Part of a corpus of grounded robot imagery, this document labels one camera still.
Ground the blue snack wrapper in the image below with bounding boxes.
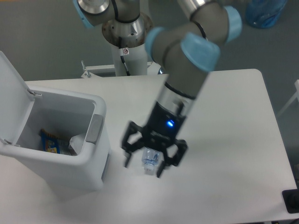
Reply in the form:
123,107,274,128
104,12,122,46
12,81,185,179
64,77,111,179
40,129,60,154

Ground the blue water jug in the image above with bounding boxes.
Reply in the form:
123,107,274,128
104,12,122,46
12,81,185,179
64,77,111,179
245,0,288,29

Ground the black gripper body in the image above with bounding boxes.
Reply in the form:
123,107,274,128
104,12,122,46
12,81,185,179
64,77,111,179
142,102,187,154

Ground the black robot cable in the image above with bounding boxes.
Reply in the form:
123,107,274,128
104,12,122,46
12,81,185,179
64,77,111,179
118,36,131,77

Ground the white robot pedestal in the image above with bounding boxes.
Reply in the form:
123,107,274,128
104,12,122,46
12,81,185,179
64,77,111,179
80,11,169,79

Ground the white trash can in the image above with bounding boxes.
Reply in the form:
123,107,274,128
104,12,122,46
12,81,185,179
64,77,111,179
0,86,111,191

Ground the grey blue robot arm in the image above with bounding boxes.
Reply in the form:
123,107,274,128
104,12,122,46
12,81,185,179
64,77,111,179
73,0,242,177

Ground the white trash can lid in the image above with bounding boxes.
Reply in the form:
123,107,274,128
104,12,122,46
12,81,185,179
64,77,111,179
0,52,42,150

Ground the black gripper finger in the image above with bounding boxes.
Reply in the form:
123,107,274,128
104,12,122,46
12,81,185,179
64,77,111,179
156,140,188,178
121,121,145,168

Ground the black device at edge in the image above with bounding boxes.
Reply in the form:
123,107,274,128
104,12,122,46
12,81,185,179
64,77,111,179
282,189,299,214

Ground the white frame at right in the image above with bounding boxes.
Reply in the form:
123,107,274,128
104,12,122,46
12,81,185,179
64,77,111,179
277,79,299,117

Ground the crushed clear plastic bottle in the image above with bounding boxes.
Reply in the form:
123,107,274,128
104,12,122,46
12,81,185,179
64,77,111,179
142,147,161,175

